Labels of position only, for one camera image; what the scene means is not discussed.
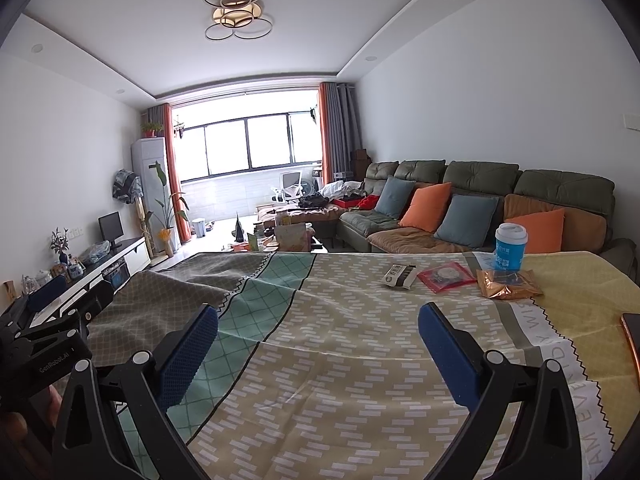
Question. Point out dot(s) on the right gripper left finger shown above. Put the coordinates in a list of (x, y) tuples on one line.
[(89, 442)]

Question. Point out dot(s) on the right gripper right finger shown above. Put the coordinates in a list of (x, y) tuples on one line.
[(544, 442)]

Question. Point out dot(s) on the left hand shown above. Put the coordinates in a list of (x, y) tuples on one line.
[(16, 429)]

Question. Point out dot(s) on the white TV cabinet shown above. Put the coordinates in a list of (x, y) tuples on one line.
[(133, 252)]

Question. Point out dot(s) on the small black monitor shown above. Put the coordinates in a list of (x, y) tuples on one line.
[(111, 228)]

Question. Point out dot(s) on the gold foil snack bag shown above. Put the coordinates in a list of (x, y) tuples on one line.
[(508, 285)]

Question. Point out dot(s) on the tall green potted plant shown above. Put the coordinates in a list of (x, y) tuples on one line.
[(160, 211)]

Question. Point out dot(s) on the covered standing fan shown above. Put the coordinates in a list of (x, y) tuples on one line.
[(126, 187)]

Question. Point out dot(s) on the red snack packet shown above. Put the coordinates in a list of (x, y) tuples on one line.
[(446, 276)]

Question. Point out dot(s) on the blue white lidded cup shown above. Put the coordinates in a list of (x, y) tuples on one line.
[(511, 241)]

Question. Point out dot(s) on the patterned tablecloth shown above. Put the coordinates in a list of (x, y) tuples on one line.
[(318, 370)]

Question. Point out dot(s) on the orange cushion near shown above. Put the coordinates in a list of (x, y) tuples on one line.
[(544, 230)]

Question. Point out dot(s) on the orange cushion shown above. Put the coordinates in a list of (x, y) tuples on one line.
[(427, 208), (544, 230)]

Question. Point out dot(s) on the white black snack packet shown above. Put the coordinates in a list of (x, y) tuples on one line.
[(400, 276)]

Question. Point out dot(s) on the white standing air conditioner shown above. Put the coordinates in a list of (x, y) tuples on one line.
[(143, 152)]

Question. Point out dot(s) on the blue-grey cushion near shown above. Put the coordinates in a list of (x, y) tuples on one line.
[(467, 220)]

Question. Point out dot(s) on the blue-grey cushion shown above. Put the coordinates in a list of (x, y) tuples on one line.
[(467, 220), (394, 197)]

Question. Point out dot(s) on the brown seat blanket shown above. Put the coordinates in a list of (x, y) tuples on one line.
[(411, 241)]

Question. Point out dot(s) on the orange cushion far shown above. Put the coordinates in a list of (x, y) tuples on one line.
[(427, 208)]

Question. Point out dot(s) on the cluttered coffee table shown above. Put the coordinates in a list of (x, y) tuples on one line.
[(269, 242)]

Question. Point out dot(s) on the green sectional sofa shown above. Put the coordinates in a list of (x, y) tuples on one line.
[(588, 202)]

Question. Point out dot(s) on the orange curtain left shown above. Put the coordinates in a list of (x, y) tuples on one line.
[(162, 114)]

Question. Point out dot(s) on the blue-grey cushion far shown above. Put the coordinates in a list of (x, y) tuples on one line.
[(394, 197)]

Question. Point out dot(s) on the white office chair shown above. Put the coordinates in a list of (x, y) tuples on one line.
[(290, 188)]

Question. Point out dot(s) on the orange grey curtain right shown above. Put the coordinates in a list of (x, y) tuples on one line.
[(340, 130)]

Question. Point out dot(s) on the ring ceiling lamp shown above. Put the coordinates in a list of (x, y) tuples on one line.
[(241, 19)]

